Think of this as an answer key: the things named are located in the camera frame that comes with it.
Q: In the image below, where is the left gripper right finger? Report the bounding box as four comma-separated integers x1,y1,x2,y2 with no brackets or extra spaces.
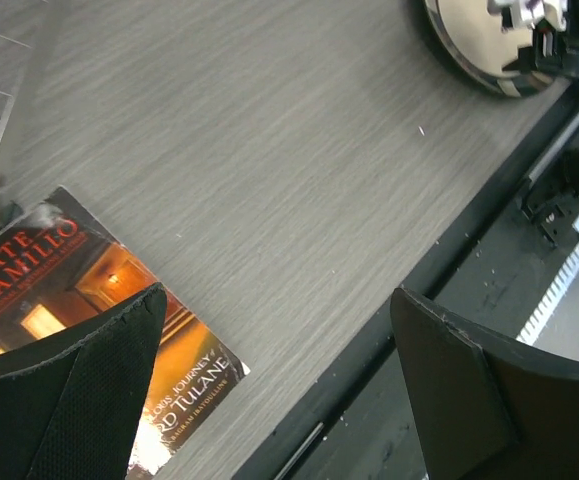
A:
390,288,579,479

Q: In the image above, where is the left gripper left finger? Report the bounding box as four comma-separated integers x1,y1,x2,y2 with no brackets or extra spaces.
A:
0,283,167,479

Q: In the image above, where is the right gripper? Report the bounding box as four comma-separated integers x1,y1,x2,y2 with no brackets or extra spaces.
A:
502,21,579,78

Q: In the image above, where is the dark rimmed cream plate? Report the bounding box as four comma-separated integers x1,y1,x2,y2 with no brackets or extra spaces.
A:
421,0,558,99

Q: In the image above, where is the dark paperback book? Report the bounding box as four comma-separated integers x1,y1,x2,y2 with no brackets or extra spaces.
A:
0,188,248,479

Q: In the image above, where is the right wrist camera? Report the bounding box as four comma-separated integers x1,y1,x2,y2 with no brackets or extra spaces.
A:
487,0,568,32

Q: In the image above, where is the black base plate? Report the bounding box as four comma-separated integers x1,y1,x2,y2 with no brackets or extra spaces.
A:
236,89,579,479

